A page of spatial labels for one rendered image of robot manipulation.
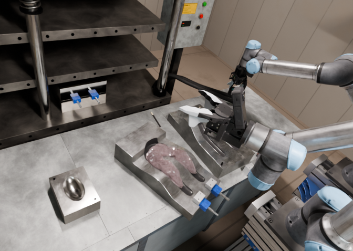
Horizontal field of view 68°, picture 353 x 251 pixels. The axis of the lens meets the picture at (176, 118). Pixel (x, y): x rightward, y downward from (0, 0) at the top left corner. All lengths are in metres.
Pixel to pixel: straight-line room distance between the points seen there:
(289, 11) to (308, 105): 1.19
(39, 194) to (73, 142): 0.32
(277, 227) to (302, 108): 2.74
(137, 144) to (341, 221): 0.90
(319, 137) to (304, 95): 2.85
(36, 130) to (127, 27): 0.74
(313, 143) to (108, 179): 0.91
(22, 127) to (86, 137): 0.34
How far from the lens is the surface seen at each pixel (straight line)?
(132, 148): 1.32
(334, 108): 3.57
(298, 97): 3.74
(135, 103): 1.77
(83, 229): 1.22
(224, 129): 0.74
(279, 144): 0.74
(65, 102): 1.64
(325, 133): 0.86
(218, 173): 1.43
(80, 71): 1.57
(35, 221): 1.26
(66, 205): 1.20
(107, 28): 1.49
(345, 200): 1.06
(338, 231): 0.91
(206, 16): 1.94
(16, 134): 1.59
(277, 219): 1.16
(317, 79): 1.36
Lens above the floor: 1.90
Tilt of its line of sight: 41 degrees down
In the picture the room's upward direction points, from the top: 16 degrees clockwise
